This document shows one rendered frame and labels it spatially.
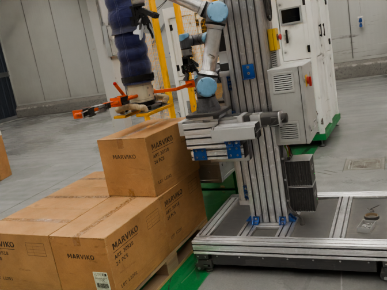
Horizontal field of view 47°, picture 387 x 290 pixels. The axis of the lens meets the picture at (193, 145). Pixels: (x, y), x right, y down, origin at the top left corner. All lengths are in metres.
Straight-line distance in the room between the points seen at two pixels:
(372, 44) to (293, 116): 9.23
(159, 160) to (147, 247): 0.56
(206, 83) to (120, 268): 1.14
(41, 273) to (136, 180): 0.79
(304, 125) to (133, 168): 1.11
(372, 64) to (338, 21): 1.35
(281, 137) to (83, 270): 1.40
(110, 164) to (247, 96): 1.01
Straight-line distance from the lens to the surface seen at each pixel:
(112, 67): 4.54
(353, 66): 11.81
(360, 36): 11.90
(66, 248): 2.66
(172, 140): 3.06
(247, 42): 2.80
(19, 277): 3.06
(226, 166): 3.51
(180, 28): 4.71
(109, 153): 3.02
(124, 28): 3.03
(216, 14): 2.58
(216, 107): 2.74
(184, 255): 3.27
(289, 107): 2.74
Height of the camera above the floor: 1.45
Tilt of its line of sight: 12 degrees down
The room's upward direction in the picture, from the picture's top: 10 degrees counter-clockwise
